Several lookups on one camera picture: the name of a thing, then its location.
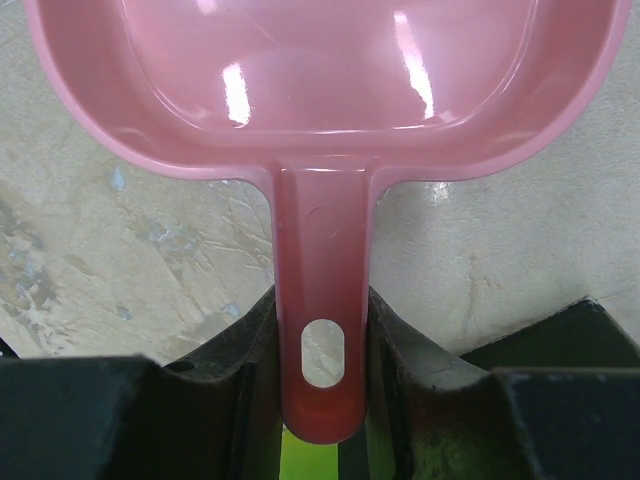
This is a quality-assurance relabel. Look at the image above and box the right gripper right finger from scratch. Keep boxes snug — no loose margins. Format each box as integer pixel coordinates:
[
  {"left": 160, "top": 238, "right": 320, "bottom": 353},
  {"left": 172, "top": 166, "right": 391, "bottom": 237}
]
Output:
[{"left": 365, "top": 287, "right": 494, "bottom": 480}]

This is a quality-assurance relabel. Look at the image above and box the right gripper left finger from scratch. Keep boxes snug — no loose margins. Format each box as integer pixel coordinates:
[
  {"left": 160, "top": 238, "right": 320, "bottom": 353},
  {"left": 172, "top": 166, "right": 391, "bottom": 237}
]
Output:
[{"left": 159, "top": 283, "right": 281, "bottom": 480}]

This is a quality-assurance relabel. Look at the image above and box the pink dustpan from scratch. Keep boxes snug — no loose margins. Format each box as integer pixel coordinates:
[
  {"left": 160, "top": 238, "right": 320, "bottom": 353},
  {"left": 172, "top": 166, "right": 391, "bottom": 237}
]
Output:
[{"left": 24, "top": 1, "right": 632, "bottom": 444}]

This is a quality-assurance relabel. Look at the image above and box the black green razor box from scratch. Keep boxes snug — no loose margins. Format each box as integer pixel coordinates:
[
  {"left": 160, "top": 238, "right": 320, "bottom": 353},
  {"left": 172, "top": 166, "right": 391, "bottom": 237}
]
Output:
[{"left": 279, "top": 294, "right": 640, "bottom": 480}]

